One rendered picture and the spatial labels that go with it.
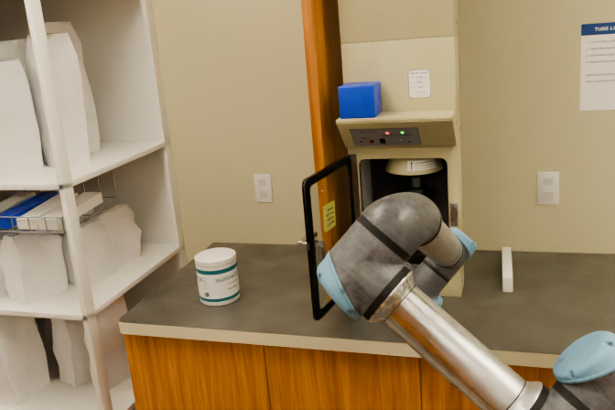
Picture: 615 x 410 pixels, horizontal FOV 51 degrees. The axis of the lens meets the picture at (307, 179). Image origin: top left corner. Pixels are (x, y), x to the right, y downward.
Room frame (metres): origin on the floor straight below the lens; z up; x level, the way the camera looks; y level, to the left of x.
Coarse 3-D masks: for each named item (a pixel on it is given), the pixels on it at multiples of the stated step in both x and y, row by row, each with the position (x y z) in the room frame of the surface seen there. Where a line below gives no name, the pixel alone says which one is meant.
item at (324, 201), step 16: (336, 176) 1.78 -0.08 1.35; (304, 192) 1.61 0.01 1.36; (320, 192) 1.69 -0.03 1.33; (336, 192) 1.77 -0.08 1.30; (304, 208) 1.61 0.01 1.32; (320, 208) 1.68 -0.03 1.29; (336, 208) 1.77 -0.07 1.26; (320, 224) 1.68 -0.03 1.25; (336, 224) 1.76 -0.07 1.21; (336, 240) 1.75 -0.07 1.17; (320, 256) 1.66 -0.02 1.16; (320, 288) 1.65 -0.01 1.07; (320, 304) 1.64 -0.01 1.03
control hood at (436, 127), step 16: (384, 112) 1.85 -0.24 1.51; (400, 112) 1.83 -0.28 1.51; (416, 112) 1.80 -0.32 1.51; (432, 112) 1.78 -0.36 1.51; (448, 112) 1.76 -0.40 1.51; (352, 128) 1.79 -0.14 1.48; (368, 128) 1.78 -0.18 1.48; (432, 128) 1.73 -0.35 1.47; (448, 128) 1.72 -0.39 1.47; (352, 144) 1.85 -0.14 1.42; (432, 144) 1.79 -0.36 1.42; (448, 144) 1.77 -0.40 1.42
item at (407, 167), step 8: (392, 160) 1.91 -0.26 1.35; (400, 160) 1.88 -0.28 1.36; (408, 160) 1.87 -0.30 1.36; (416, 160) 1.86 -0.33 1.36; (424, 160) 1.87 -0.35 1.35; (432, 160) 1.88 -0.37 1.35; (440, 160) 1.92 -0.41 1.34; (392, 168) 1.90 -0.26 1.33; (400, 168) 1.87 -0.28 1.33; (408, 168) 1.86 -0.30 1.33; (416, 168) 1.85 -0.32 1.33; (424, 168) 1.85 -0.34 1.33; (432, 168) 1.86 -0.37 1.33; (440, 168) 1.88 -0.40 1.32
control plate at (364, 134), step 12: (360, 132) 1.80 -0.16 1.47; (372, 132) 1.79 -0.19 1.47; (384, 132) 1.78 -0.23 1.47; (396, 132) 1.77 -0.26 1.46; (408, 132) 1.76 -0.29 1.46; (360, 144) 1.84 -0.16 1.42; (372, 144) 1.83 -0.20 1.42; (384, 144) 1.82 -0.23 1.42; (396, 144) 1.81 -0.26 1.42; (408, 144) 1.80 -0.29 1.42; (420, 144) 1.79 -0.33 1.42
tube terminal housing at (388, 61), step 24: (360, 48) 1.88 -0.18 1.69; (384, 48) 1.86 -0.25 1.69; (408, 48) 1.84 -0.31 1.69; (432, 48) 1.82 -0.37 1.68; (456, 48) 1.84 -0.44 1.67; (360, 72) 1.88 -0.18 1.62; (384, 72) 1.86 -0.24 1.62; (432, 72) 1.82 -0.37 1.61; (456, 72) 1.82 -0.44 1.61; (384, 96) 1.86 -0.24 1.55; (408, 96) 1.84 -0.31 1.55; (432, 96) 1.82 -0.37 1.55; (456, 96) 1.80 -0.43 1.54; (456, 168) 1.80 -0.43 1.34; (360, 192) 1.89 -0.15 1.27; (456, 192) 1.80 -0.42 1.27; (456, 288) 1.80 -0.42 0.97
